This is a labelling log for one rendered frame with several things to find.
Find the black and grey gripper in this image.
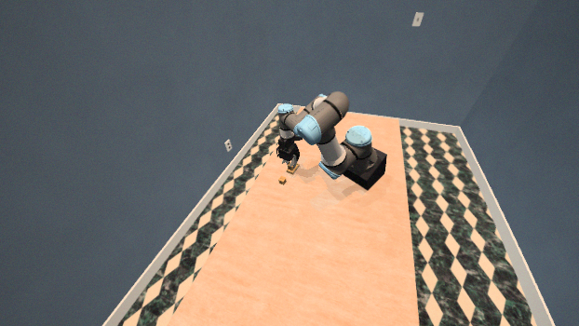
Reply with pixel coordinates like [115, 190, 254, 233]
[276, 133, 300, 168]

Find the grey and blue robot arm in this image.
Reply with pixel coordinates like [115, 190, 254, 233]
[278, 91, 377, 180]

